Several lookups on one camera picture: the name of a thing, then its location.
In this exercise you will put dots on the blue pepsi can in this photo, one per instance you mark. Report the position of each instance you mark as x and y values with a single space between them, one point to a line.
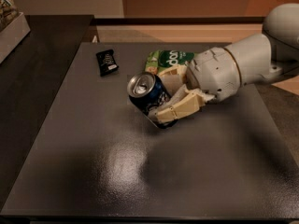
147 92

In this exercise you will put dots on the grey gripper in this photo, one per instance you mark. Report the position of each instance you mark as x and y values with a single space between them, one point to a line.
214 73

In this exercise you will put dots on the white box with snacks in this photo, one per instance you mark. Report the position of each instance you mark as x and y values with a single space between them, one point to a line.
13 27

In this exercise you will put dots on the green chip bag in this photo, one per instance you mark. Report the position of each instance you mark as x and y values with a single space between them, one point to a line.
159 60

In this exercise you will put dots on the black snack bar wrapper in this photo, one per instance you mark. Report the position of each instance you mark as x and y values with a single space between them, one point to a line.
106 62

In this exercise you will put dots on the dark wooden side table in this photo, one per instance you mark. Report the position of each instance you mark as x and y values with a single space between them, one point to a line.
30 77

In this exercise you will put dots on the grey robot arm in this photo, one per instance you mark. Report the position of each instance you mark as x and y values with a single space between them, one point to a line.
269 56

